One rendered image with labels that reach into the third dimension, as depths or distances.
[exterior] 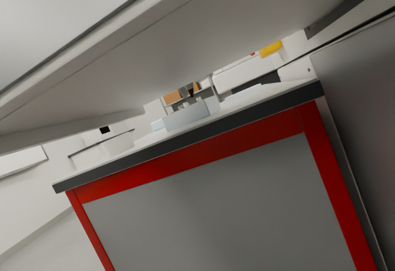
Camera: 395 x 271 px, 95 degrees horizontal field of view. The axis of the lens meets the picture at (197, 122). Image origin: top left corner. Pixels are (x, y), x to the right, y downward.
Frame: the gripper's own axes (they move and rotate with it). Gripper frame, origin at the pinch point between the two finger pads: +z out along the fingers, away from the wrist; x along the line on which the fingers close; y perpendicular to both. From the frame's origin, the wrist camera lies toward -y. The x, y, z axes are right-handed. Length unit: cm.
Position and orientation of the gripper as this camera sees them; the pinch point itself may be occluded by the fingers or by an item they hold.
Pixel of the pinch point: (189, 91)
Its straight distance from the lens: 46.1
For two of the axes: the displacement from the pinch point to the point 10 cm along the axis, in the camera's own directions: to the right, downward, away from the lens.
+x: -3.8, 2.5, -8.9
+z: 4.0, 9.1, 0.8
